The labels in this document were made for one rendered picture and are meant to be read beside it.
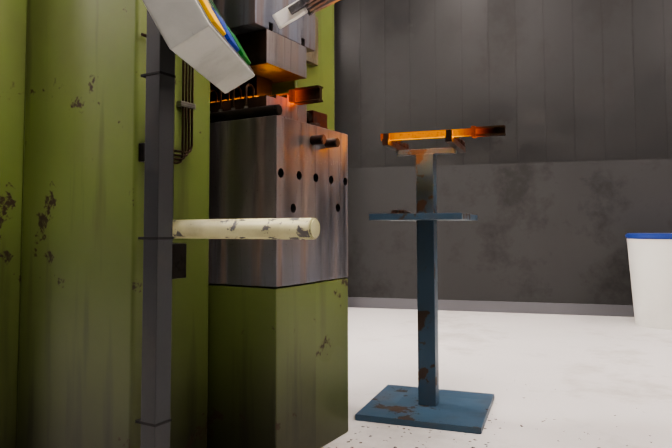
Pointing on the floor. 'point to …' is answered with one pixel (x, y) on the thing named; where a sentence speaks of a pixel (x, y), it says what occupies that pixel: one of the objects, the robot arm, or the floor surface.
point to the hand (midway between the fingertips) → (290, 13)
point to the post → (156, 215)
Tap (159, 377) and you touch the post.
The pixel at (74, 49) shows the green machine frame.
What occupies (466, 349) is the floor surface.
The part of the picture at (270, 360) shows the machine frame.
